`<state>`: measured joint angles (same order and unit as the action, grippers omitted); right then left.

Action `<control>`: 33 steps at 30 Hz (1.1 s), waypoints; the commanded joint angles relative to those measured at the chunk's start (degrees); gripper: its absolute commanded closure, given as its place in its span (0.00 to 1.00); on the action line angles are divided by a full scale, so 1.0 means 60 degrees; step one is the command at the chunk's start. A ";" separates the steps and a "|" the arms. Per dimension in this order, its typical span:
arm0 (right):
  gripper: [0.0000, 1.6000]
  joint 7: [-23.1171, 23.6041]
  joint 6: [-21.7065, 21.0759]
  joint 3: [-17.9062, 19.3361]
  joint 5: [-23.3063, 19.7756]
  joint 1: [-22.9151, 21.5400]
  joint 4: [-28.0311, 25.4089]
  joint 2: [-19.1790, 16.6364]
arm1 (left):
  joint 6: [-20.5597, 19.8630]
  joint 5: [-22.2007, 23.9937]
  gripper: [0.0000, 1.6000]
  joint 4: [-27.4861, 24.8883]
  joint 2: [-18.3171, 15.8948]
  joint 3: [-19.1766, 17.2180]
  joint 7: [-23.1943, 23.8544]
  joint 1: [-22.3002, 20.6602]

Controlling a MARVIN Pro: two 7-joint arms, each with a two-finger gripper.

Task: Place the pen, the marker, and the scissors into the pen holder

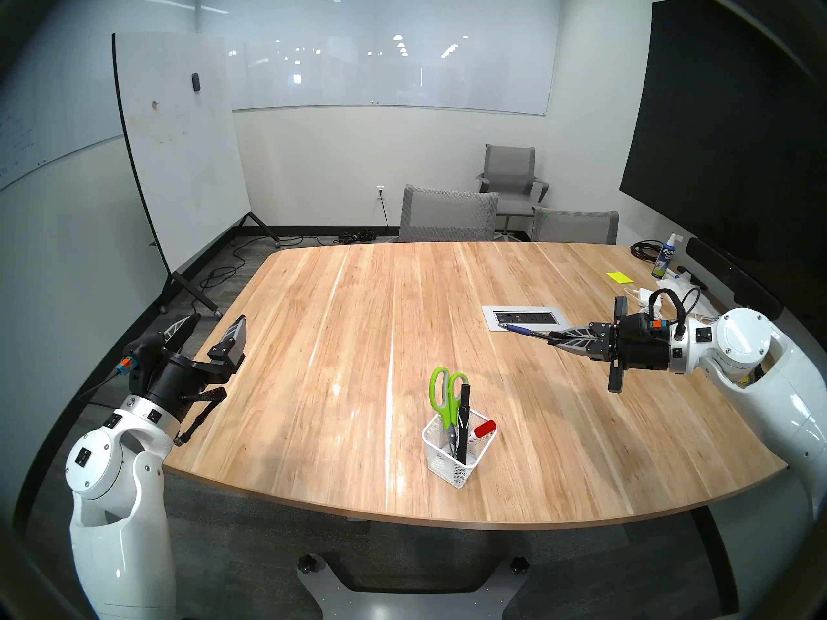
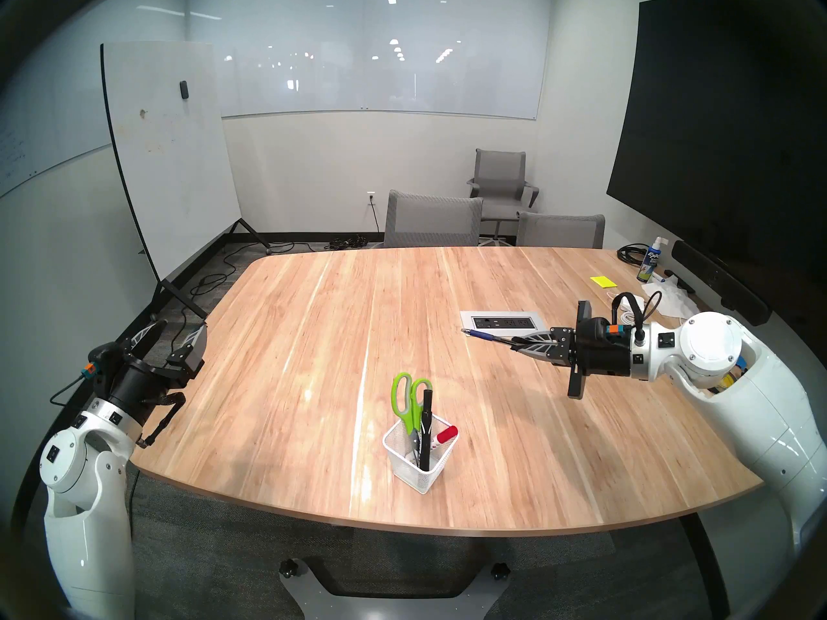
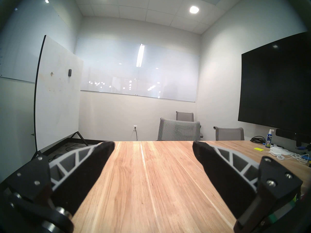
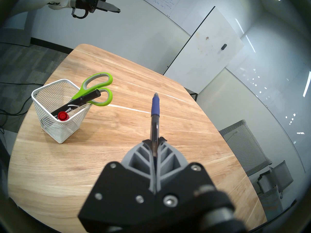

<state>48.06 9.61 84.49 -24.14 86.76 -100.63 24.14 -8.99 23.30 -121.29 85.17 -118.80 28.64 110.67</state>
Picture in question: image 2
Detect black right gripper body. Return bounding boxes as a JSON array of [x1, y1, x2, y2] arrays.
[[567, 300, 635, 400]]

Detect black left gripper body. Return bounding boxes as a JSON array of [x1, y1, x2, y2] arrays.
[[107, 359, 187, 427]]

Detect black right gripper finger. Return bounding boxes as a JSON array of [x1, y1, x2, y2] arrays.
[[516, 344, 576, 369], [510, 328, 576, 349]]

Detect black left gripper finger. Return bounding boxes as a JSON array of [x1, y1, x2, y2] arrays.
[[123, 319, 169, 364], [167, 322, 210, 385]]

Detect blue ballpoint pen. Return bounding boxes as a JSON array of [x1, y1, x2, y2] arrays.
[[461, 327, 519, 349]]

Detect black permanent marker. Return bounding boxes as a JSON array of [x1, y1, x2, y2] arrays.
[[418, 389, 434, 471]]

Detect green handled scissors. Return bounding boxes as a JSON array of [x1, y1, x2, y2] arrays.
[[390, 372, 434, 436]]

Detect white wire mesh pen holder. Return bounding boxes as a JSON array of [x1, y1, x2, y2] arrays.
[[382, 412, 460, 495]]

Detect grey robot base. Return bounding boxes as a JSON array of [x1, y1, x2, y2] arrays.
[[279, 557, 511, 620]]

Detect grey table power outlet box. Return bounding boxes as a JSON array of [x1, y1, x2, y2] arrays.
[[460, 311, 551, 338]]

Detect white crumpled tissue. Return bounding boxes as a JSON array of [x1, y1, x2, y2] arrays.
[[646, 278, 704, 321]]

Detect whiteboard cleaner spray bottle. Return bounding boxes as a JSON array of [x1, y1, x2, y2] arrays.
[[636, 236, 669, 284]]

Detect grey mesh office chair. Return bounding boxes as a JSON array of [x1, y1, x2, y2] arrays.
[[516, 212, 606, 249], [384, 190, 484, 249]]

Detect black video sound bar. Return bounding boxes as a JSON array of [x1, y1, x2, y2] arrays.
[[672, 240, 773, 327]]

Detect grey office chair with armrests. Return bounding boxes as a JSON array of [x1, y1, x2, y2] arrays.
[[466, 149, 539, 243]]

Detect mobile whiteboard on stand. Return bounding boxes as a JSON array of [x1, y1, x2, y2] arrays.
[[100, 41, 272, 320]]

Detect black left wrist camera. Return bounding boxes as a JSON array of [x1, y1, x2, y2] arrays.
[[86, 340, 128, 385]]

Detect black left gripper cable loop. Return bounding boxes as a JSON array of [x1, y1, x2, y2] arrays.
[[138, 393, 188, 449]]

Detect black right camera cable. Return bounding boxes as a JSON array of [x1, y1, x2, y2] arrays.
[[611, 291, 664, 345]]

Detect thin black left camera cable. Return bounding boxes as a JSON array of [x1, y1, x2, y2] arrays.
[[50, 370, 95, 410]]

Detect long black floor cable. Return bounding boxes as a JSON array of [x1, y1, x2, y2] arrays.
[[181, 241, 314, 319]]

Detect wall whiteboard with writing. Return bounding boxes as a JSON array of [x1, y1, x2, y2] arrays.
[[0, 0, 191, 200]]

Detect large black wall screen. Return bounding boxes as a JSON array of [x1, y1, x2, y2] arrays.
[[606, 0, 827, 342]]

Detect wide glass wall whiteboard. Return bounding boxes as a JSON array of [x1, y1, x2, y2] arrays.
[[187, 0, 540, 121]]

